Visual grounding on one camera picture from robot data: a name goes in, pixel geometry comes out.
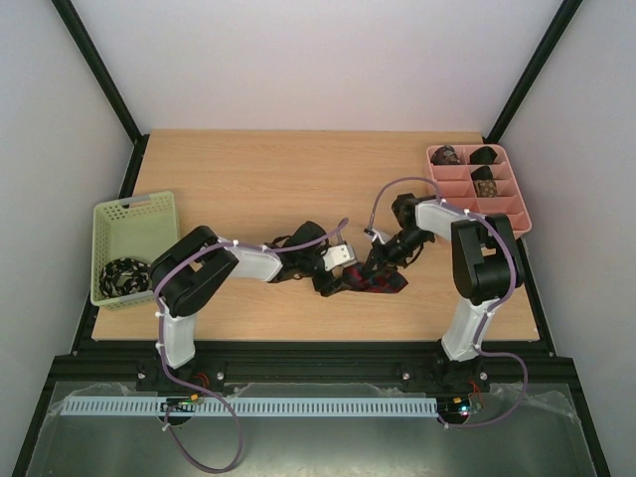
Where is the red navy striped tie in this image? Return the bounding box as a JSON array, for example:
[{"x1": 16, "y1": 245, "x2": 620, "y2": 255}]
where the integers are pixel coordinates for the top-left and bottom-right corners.
[{"x1": 343, "y1": 263, "x2": 408, "y2": 294}]

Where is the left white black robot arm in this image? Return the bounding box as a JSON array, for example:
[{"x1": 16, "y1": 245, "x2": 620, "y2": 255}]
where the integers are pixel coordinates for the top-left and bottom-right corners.
[{"x1": 148, "y1": 218, "x2": 356, "y2": 369}]

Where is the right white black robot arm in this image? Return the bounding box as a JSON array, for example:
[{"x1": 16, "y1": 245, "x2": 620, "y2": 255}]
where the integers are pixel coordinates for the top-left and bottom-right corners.
[{"x1": 363, "y1": 194, "x2": 524, "y2": 390}]

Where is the brown patterned rolled tie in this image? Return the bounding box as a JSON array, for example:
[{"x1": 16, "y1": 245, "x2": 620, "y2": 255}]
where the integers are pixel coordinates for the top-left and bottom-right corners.
[{"x1": 473, "y1": 180, "x2": 498, "y2": 199}]

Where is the dark floral rolled tie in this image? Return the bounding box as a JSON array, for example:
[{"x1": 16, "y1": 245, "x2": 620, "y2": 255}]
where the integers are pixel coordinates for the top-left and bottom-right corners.
[{"x1": 430, "y1": 145, "x2": 461, "y2": 166}]

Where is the pink divided organizer tray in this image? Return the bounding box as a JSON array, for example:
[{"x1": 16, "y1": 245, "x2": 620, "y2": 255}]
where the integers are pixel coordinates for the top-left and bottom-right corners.
[{"x1": 426, "y1": 144, "x2": 532, "y2": 238}]

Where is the black rolled tie middle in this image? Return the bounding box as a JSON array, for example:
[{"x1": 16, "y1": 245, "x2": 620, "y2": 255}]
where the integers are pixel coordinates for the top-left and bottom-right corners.
[{"x1": 471, "y1": 165, "x2": 494, "y2": 182}]

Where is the black rolled tie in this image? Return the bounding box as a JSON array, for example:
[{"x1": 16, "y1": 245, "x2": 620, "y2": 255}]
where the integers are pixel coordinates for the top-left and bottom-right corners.
[
  {"x1": 469, "y1": 146, "x2": 498, "y2": 165},
  {"x1": 471, "y1": 165, "x2": 494, "y2": 182}
]

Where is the black rolled tie back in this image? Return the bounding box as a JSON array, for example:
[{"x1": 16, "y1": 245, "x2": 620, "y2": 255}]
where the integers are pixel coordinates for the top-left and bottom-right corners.
[{"x1": 469, "y1": 146, "x2": 498, "y2": 165}]

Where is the green plastic basket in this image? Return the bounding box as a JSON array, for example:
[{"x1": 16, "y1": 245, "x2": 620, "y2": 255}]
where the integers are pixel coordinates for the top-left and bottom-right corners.
[{"x1": 90, "y1": 191, "x2": 180, "y2": 311}]

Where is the black white patterned tie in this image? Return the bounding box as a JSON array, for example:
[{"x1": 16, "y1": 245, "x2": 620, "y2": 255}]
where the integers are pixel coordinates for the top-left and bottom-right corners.
[{"x1": 98, "y1": 257, "x2": 150, "y2": 299}]

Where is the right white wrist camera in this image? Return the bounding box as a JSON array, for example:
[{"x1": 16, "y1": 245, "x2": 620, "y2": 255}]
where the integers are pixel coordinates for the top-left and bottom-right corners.
[{"x1": 364, "y1": 228, "x2": 392, "y2": 244}]

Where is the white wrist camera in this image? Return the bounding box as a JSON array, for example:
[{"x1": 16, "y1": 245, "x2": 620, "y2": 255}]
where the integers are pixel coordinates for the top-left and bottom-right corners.
[
  {"x1": 322, "y1": 243, "x2": 357, "y2": 271},
  {"x1": 364, "y1": 228, "x2": 392, "y2": 244}
]

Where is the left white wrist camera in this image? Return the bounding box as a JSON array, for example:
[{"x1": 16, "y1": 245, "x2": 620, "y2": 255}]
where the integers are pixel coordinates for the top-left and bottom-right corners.
[{"x1": 322, "y1": 243, "x2": 357, "y2": 271}]

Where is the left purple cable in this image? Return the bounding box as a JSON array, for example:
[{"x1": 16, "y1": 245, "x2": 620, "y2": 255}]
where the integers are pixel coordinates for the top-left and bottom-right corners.
[{"x1": 153, "y1": 217, "x2": 350, "y2": 472}]

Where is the purple cable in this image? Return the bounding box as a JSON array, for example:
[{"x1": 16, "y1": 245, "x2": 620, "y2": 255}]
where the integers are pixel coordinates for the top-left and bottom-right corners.
[
  {"x1": 368, "y1": 176, "x2": 529, "y2": 431},
  {"x1": 153, "y1": 217, "x2": 350, "y2": 472}
]

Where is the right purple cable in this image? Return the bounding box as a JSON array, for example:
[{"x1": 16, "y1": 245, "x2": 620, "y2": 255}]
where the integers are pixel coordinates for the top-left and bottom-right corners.
[{"x1": 368, "y1": 176, "x2": 529, "y2": 431}]

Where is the light blue cable duct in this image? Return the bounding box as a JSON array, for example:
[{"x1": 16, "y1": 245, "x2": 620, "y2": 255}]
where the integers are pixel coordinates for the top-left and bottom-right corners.
[{"x1": 60, "y1": 397, "x2": 438, "y2": 418}]

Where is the black aluminium frame rail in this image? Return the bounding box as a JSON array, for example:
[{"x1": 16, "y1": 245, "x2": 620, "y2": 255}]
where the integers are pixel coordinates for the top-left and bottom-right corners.
[{"x1": 46, "y1": 341, "x2": 580, "y2": 393}]

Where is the right black frame post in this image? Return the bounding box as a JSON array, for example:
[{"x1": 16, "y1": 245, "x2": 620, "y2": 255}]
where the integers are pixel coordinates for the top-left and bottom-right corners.
[{"x1": 482, "y1": 0, "x2": 583, "y2": 144}]

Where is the black frame post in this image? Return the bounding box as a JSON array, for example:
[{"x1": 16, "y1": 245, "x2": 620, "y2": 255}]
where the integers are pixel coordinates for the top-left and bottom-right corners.
[
  {"x1": 482, "y1": 0, "x2": 583, "y2": 144},
  {"x1": 49, "y1": 0, "x2": 145, "y2": 145}
]

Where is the left black frame post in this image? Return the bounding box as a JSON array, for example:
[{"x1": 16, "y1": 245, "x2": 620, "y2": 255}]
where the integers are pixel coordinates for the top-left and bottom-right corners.
[{"x1": 49, "y1": 0, "x2": 145, "y2": 145}]

